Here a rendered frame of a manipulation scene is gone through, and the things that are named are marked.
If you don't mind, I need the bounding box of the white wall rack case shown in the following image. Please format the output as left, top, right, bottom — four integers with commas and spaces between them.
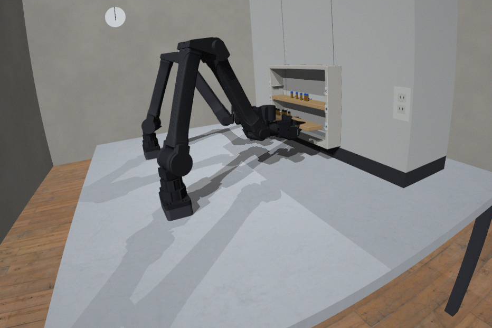
268, 65, 342, 149

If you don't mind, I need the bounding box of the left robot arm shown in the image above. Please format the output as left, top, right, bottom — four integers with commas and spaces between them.
141, 52, 241, 153

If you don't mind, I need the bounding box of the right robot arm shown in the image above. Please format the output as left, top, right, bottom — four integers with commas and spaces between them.
157, 37, 300, 211

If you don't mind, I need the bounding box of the light grey wall panel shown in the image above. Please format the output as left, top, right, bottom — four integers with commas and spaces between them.
249, 0, 458, 188

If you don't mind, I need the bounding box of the light wooden shelf board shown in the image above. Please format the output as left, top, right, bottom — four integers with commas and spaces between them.
276, 113, 322, 132
272, 95, 326, 110

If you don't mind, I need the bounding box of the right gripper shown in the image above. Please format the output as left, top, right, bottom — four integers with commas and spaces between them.
282, 114, 306, 140

